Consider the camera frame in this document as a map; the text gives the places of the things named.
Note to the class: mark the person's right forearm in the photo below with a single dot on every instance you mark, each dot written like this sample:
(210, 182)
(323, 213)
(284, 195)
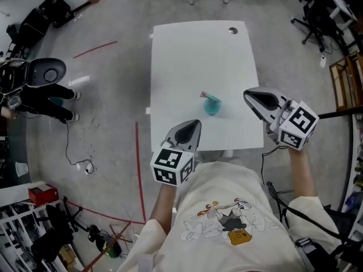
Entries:
(302, 174)

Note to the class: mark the black grey gear pack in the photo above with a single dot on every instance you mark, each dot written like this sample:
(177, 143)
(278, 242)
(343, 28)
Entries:
(314, 255)

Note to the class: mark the white cluttered counter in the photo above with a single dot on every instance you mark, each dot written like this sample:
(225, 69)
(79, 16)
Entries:
(350, 166)

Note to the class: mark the black stanchion with round base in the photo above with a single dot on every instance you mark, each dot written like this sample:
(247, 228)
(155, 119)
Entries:
(340, 112)

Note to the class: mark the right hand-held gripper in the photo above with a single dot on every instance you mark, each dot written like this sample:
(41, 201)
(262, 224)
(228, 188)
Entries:
(300, 123)

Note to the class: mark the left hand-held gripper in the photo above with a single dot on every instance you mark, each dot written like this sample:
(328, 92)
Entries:
(167, 163)

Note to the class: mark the white power strip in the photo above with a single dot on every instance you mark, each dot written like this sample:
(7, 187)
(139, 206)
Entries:
(90, 169)

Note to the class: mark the red box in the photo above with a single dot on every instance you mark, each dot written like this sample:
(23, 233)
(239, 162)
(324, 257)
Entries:
(43, 194)

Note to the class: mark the person's white right shoe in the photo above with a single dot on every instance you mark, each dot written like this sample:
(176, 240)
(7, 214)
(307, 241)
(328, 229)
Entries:
(228, 153)

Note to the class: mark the white storage rack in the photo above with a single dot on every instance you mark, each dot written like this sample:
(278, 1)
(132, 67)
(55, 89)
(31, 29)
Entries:
(14, 191)

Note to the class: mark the person's left forearm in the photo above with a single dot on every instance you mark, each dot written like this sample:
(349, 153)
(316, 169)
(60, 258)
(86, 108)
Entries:
(164, 205)

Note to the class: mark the wooden frame rack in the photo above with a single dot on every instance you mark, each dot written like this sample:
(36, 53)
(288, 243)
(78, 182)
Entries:
(351, 78)

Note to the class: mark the white office desk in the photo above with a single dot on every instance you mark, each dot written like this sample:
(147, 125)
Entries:
(344, 7)

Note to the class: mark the white plastic cup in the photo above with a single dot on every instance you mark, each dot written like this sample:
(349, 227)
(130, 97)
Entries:
(21, 169)

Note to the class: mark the cream printed t-shirt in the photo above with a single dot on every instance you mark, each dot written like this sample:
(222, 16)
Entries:
(227, 237)

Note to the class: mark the black metal-frame chair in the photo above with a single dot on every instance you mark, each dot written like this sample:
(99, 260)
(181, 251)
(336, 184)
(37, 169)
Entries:
(340, 222)

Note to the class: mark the black equipment case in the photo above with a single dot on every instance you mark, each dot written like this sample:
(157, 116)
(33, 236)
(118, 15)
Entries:
(55, 8)
(32, 27)

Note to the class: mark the green black round device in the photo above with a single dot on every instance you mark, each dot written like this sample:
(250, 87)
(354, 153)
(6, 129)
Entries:
(112, 251)

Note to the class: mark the black office chair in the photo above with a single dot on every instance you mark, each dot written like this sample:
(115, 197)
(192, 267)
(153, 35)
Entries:
(48, 245)
(314, 21)

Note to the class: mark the red floor tape strip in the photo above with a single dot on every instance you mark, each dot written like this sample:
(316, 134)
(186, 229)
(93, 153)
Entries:
(139, 174)
(105, 215)

